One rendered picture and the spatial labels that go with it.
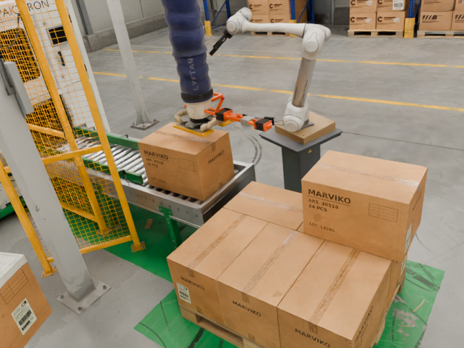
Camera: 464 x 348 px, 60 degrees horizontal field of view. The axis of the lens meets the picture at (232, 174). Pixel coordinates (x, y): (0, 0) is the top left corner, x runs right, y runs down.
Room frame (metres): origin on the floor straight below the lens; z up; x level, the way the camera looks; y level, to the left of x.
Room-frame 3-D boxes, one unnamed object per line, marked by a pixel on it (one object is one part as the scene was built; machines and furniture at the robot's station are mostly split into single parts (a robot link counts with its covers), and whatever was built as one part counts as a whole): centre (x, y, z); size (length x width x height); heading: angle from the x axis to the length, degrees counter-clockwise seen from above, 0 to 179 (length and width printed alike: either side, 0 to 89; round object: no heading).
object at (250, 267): (1.94, -0.29, 0.34); 1.20 x 1.00 x 0.40; 50
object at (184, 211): (3.11, 1.15, 0.50); 2.31 x 0.05 x 0.19; 50
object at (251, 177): (2.61, 0.04, 0.48); 0.70 x 0.03 x 0.15; 140
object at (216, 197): (2.61, 0.04, 0.58); 0.70 x 0.03 x 0.06; 140
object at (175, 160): (2.84, 0.33, 0.75); 0.60 x 0.40 x 0.40; 51
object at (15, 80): (2.38, 1.20, 1.62); 0.20 x 0.05 x 0.30; 50
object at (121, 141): (3.79, 1.04, 0.60); 1.60 x 0.10 x 0.09; 50
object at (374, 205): (1.94, -0.75, 0.74); 0.60 x 0.40 x 0.40; 51
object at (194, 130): (2.64, 0.23, 1.10); 0.34 x 0.10 x 0.05; 41
